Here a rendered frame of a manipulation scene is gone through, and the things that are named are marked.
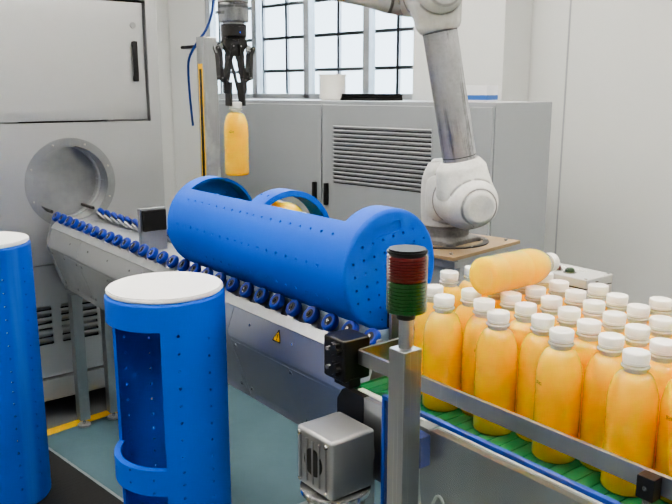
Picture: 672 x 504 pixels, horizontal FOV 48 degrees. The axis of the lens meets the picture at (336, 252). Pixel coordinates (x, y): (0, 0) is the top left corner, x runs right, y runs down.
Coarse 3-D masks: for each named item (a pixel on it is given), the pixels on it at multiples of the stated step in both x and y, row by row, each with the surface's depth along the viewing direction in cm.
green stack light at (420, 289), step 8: (392, 288) 114; (400, 288) 113; (408, 288) 113; (416, 288) 113; (424, 288) 115; (392, 296) 115; (400, 296) 114; (408, 296) 113; (416, 296) 114; (424, 296) 115; (392, 304) 115; (400, 304) 114; (408, 304) 114; (416, 304) 114; (424, 304) 115; (392, 312) 115; (400, 312) 114; (408, 312) 114; (416, 312) 114; (424, 312) 115
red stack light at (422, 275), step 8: (392, 256) 114; (424, 256) 114; (392, 264) 114; (400, 264) 113; (408, 264) 112; (416, 264) 113; (424, 264) 114; (392, 272) 114; (400, 272) 113; (408, 272) 113; (416, 272) 113; (424, 272) 114; (392, 280) 114; (400, 280) 113; (408, 280) 113; (416, 280) 113; (424, 280) 114
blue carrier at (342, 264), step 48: (192, 192) 226; (240, 192) 243; (288, 192) 201; (192, 240) 220; (240, 240) 198; (288, 240) 182; (336, 240) 169; (384, 240) 171; (288, 288) 186; (336, 288) 168; (384, 288) 173
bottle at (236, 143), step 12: (240, 108) 227; (228, 120) 225; (240, 120) 225; (228, 132) 225; (240, 132) 225; (228, 144) 226; (240, 144) 226; (228, 156) 227; (240, 156) 227; (228, 168) 228; (240, 168) 228
